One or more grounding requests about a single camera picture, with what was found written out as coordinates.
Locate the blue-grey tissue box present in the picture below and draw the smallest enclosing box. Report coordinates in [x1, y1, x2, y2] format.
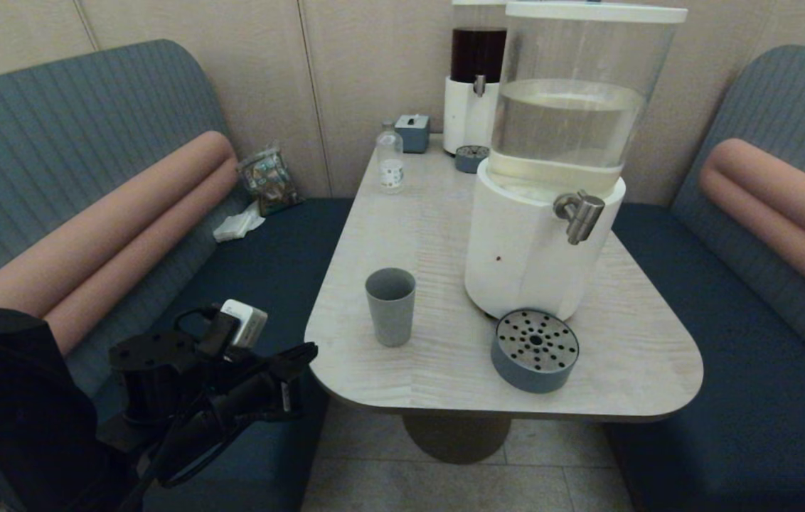
[395, 114, 431, 154]

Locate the dark drink dispenser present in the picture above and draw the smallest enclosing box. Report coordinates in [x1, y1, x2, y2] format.
[443, 0, 510, 156]

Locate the pink bolster cushion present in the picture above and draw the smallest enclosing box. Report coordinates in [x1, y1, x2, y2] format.
[0, 130, 240, 356]
[699, 138, 805, 319]

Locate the small blue drip tray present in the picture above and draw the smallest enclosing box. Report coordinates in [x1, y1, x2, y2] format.
[454, 145, 490, 174]

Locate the large steel dispenser tap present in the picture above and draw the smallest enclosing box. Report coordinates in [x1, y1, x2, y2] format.
[553, 191, 606, 246]

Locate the blue upholstered bench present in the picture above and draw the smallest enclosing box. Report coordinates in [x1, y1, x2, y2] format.
[0, 39, 357, 512]
[602, 45, 805, 512]

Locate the ribbed table pedestal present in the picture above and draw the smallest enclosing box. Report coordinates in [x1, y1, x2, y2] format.
[401, 412, 513, 465]

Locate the large clear water dispenser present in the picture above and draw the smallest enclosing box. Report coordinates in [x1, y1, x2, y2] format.
[464, 1, 688, 322]

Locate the white dispenser lid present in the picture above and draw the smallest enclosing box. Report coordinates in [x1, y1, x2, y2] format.
[506, 1, 688, 24]

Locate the large blue drip tray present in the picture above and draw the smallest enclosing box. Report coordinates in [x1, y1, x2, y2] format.
[491, 308, 580, 394]

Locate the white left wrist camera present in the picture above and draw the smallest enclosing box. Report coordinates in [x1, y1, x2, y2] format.
[220, 299, 269, 349]

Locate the small clear bottle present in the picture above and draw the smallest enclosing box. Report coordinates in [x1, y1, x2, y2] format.
[375, 122, 405, 194]

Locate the patterned snack bag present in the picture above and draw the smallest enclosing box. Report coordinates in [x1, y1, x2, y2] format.
[238, 147, 304, 216]

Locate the crumpled white tissue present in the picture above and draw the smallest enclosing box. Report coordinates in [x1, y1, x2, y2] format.
[213, 201, 266, 243]

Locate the grey plastic cup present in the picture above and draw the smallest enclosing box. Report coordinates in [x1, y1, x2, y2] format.
[365, 267, 417, 348]

